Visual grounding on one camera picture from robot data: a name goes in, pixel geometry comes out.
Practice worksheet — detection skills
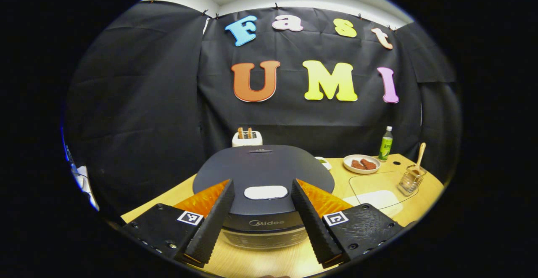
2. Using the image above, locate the green drink bottle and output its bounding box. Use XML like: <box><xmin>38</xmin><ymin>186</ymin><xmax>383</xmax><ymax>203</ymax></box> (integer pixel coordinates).
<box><xmin>378</xmin><ymin>126</ymin><xmax>394</xmax><ymax>162</ymax></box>

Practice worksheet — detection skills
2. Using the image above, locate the black backdrop cloth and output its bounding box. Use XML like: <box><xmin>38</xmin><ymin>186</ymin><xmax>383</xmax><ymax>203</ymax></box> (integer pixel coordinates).
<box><xmin>65</xmin><ymin>0</ymin><xmax>462</xmax><ymax>215</ymax></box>

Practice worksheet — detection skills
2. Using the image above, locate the clear plastic rice container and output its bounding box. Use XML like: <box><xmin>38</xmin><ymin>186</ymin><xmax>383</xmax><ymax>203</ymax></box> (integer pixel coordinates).
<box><xmin>343</xmin><ymin>171</ymin><xmax>421</xmax><ymax>217</ymax></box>

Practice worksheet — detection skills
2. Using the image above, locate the white round plate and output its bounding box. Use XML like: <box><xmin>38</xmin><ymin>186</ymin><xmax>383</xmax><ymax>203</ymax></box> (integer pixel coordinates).
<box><xmin>343</xmin><ymin>154</ymin><xmax>381</xmax><ymax>175</ymax></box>

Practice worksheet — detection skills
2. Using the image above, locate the wire chopstick holder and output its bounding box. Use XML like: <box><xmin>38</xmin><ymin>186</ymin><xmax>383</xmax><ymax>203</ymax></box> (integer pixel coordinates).
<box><xmin>397</xmin><ymin>164</ymin><xmax>427</xmax><ymax>197</ymax></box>

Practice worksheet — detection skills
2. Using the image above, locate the black rice cooker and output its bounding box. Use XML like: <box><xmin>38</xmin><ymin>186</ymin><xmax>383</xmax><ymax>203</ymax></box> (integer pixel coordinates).
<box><xmin>193</xmin><ymin>145</ymin><xmax>335</xmax><ymax>250</ymax></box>

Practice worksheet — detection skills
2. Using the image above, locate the white side desk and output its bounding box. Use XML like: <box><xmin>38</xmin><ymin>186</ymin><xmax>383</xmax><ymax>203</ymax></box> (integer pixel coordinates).
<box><xmin>75</xmin><ymin>165</ymin><xmax>100</xmax><ymax>211</ymax></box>

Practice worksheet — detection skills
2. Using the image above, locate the white toaster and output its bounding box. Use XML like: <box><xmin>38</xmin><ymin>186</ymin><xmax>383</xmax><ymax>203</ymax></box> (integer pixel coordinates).
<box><xmin>232</xmin><ymin>127</ymin><xmax>263</xmax><ymax>147</ymax></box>

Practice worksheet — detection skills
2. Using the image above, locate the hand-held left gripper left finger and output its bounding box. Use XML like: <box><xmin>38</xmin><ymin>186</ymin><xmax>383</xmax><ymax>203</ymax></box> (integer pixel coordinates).
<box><xmin>122</xmin><ymin>179</ymin><xmax>235</xmax><ymax>269</ymax></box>

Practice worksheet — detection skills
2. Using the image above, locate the wooden spoon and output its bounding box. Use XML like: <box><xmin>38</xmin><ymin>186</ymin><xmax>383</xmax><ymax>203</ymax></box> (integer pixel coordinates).
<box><xmin>407</xmin><ymin>143</ymin><xmax>427</xmax><ymax>177</ymax></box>

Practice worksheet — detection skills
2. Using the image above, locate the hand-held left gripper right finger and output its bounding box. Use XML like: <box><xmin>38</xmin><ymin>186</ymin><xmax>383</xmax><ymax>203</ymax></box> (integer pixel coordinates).
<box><xmin>291</xmin><ymin>179</ymin><xmax>404</xmax><ymax>269</ymax></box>

